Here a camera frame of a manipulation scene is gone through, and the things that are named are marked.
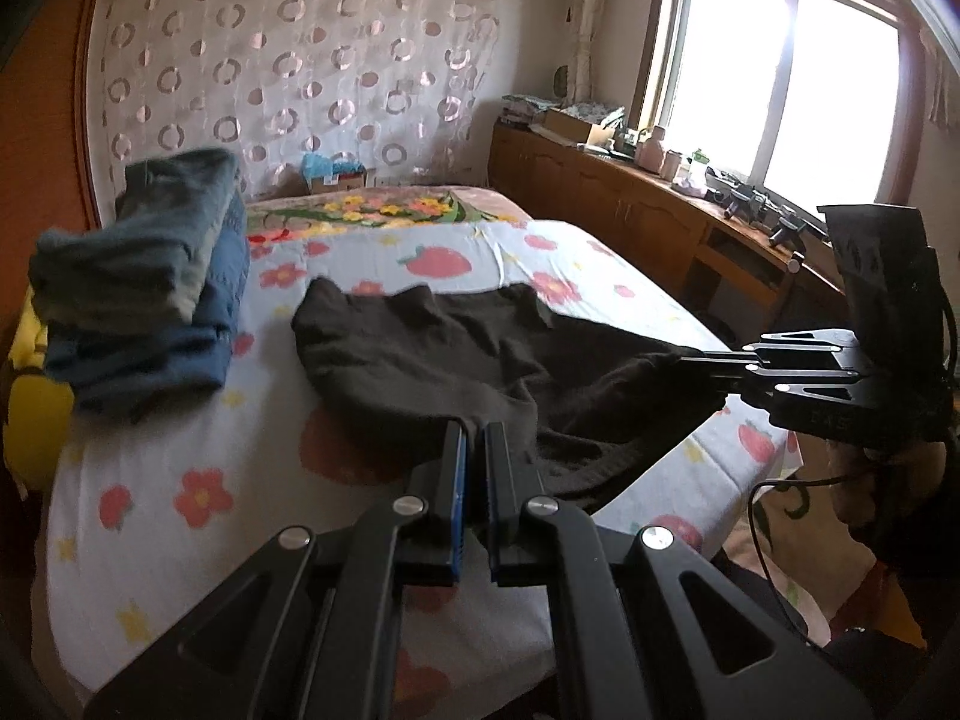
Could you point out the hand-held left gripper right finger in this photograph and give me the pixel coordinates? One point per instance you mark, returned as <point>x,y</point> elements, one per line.
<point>510,510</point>

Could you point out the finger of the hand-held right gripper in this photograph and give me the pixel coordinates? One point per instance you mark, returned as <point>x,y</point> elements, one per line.
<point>802,349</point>
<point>712,371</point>

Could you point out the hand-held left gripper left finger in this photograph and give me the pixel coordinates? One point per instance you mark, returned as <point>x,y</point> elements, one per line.
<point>450,510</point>

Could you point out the black pants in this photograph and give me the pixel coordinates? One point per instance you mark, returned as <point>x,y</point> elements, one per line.
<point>465,360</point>

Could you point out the person's right hand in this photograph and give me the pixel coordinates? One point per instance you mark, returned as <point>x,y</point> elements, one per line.
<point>862,495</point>

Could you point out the cream window curtain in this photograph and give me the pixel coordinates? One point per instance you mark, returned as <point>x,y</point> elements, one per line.
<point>589,15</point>
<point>941,82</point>

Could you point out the green capped bottle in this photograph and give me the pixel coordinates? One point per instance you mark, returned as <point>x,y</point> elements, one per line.
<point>697,169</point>

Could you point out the wooden sideboard cabinet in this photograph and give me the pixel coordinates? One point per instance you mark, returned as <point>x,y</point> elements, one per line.
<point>600,195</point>

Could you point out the white strawberry print bedsheet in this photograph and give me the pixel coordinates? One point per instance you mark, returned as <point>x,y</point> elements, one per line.
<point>247,435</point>

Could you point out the pink bottle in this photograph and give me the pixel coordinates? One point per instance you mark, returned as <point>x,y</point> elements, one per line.
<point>654,150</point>

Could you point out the wooden framed window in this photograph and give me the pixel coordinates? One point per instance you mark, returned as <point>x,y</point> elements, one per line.
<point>750,75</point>

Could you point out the open cardboard box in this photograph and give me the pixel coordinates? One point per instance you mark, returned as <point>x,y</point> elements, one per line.
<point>570,124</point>

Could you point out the pink floral blanket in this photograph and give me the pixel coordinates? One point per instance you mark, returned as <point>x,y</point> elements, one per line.
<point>390,206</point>

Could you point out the stack of folded fabrics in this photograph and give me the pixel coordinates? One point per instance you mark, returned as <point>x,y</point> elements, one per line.
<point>525,109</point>

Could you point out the dark blue folded jeans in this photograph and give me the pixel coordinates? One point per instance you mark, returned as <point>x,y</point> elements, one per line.
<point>150,360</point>

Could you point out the light blue folded jeans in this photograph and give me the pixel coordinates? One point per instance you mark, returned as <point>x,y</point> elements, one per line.
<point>199,270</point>

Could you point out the cardboard box with blue packets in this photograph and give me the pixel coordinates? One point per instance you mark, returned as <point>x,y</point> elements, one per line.
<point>334,181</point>

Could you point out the grey-blue folded jeans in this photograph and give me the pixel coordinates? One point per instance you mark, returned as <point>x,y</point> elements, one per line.
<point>135,255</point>

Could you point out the yellow pillow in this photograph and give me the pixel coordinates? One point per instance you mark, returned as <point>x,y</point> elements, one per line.
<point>30,420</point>

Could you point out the circle patterned sheer curtain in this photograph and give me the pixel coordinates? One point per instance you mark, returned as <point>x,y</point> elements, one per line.
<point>300,67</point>

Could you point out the black camera gadget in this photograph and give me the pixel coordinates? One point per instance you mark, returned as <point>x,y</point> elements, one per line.
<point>750,202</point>

